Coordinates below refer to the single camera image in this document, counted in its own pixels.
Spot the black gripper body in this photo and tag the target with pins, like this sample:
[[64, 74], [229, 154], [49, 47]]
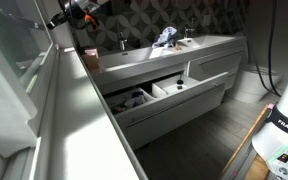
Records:
[[76, 12]]

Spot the white bathroom vanity counter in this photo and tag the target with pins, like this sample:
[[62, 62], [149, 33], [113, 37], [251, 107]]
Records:
[[129, 68]]

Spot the closed white right drawer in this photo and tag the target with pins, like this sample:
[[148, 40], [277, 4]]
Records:
[[208, 66]]

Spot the open white vanity drawer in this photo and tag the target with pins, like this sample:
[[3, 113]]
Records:
[[144, 118]]

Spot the white drawer organizer tray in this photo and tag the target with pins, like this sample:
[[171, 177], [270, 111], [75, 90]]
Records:
[[171, 85]]

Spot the sliding glass window pane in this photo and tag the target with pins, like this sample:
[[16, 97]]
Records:
[[28, 53]]

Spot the chrome faucet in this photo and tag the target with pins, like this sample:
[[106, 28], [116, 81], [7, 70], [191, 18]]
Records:
[[190, 27], [122, 41]]

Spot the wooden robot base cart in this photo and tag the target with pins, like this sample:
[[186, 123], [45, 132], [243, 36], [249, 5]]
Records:
[[245, 163]]

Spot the white window sill ledge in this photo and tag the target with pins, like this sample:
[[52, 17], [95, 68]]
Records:
[[87, 143]]

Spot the white toilet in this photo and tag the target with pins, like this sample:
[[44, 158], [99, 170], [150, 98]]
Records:
[[253, 83]]

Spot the blue crumpled cloth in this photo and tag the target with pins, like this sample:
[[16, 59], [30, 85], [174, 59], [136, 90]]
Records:
[[167, 38]]

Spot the right chrome faucet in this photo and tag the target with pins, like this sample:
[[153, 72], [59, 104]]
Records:
[[190, 27]]

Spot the left chrome faucet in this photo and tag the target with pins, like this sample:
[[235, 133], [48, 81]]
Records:
[[122, 41]]

